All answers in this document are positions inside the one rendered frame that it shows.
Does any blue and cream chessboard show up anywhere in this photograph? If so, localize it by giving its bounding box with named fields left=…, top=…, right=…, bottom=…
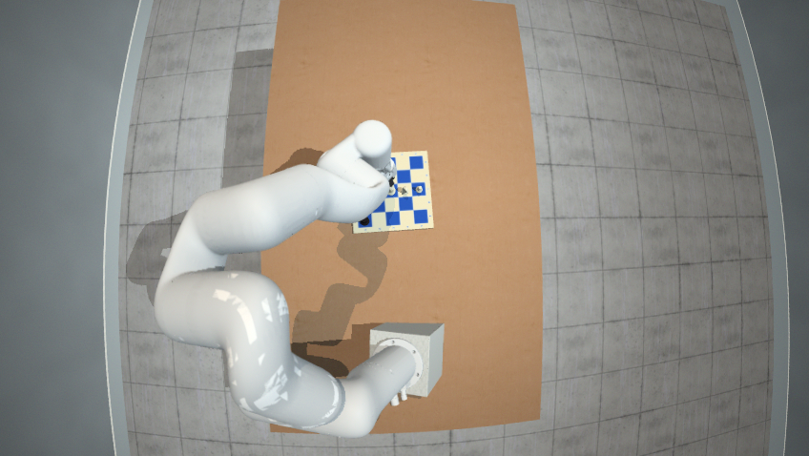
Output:
left=353, top=151, right=434, bottom=234

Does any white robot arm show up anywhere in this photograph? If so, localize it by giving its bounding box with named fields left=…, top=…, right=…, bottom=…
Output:
left=154, top=120, right=424, bottom=438

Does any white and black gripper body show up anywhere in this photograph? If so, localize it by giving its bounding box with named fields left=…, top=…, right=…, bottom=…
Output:
left=381, top=159, right=397, bottom=180

